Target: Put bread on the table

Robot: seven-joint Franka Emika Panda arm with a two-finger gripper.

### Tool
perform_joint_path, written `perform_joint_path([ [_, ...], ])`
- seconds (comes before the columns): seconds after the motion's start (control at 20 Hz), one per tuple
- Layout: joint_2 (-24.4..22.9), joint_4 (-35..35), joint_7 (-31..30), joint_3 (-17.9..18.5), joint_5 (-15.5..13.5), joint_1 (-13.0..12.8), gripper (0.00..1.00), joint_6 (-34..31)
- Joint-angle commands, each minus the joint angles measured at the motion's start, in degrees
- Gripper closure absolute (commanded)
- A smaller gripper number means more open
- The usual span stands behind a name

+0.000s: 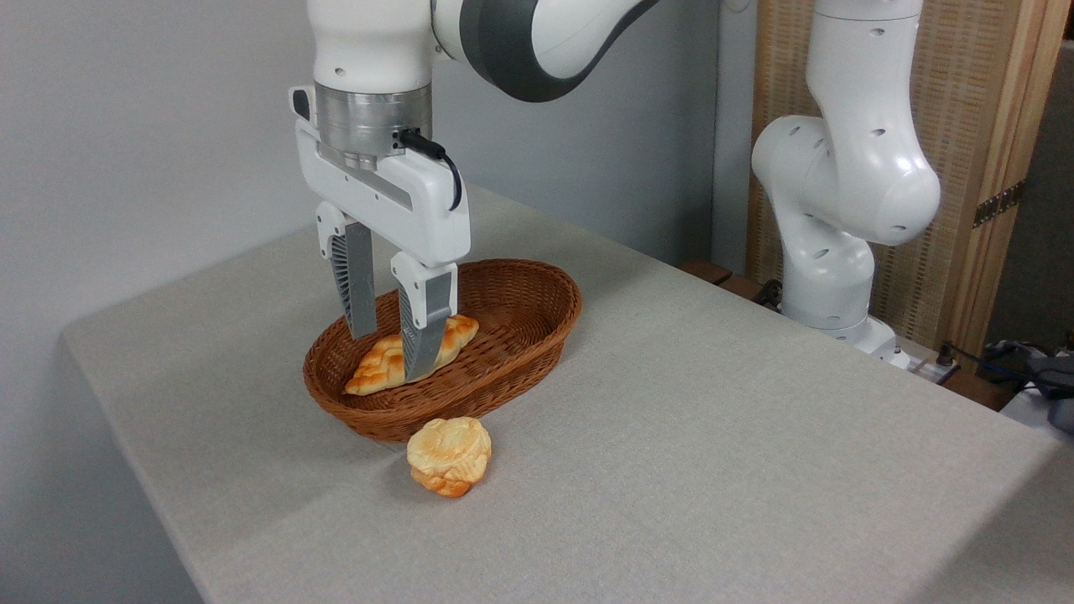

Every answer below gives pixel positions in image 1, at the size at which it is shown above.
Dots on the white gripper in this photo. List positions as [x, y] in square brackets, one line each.
[394, 197]

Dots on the long braided bread loaf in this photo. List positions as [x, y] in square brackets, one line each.
[375, 367]

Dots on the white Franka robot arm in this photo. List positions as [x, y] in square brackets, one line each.
[847, 168]

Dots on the round golden bread bun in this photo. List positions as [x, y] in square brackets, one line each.
[449, 453]

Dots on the brown oval wicker basket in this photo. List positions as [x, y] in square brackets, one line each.
[512, 335]

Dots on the wooden folding screen panel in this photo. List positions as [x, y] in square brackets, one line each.
[956, 84]

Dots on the dark metal screen hinge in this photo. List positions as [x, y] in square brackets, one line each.
[998, 204]

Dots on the white side table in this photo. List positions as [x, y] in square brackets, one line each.
[1028, 413]

